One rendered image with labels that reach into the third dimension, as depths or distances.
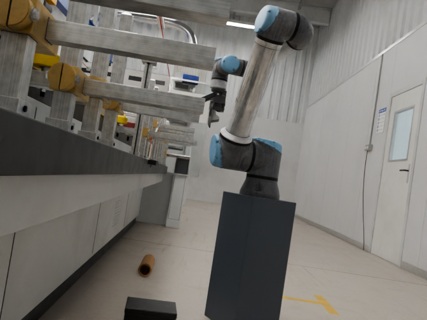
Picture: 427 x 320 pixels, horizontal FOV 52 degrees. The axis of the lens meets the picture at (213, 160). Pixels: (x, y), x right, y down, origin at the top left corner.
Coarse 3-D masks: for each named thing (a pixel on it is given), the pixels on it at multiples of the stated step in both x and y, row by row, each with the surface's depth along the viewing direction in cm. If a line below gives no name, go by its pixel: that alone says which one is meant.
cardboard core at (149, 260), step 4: (148, 256) 287; (152, 256) 293; (144, 260) 274; (148, 260) 274; (152, 260) 283; (140, 264) 266; (144, 264) 264; (148, 264) 265; (152, 264) 277; (140, 268) 270; (144, 268) 281; (148, 268) 283; (140, 272) 265; (144, 272) 270; (148, 272) 268; (144, 276) 264
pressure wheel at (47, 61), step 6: (36, 54) 110; (42, 54) 110; (36, 60) 110; (42, 60) 110; (48, 60) 110; (54, 60) 111; (36, 66) 113; (42, 66) 114; (48, 66) 111; (42, 96) 113
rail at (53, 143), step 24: (0, 96) 58; (0, 120) 49; (24, 120) 56; (48, 120) 83; (0, 144) 50; (24, 144) 58; (48, 144) 67; (72, 144) 81; (96, 144) 102; (0, 168) 51; (24, 168) 59; (48, 168) 69; (72, 168) 84; (96, 168) 106; (120, 168) 145; (144, 168) 228
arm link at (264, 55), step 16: (272, 16) 168; (288, 16) 170; (256, 32) 174; (272, 32) 171; (288, 32) 172; (256, 48) 176; (272, 48) 174; (256, 64) 178; (272, 64) 178; (256, 80) 180; (240, 96) 186; (256, 96) 184; (240, 112) 187; (256, 112) 189; (224, 128) 197; (240, 128) 190; (224, 144) 194; (240, 144) 192; (224, 160) 195; (240, 160) 196
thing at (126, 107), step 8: (80, 104) 140; (128, 104) 138; (136, 112) 138; (144, 112) 138; (152, 112) 138; (160, 112) 139; (168, 112) 139; (176, 112) 139; (184, 112) 139; (184, 120) 139; (192, 120) 139
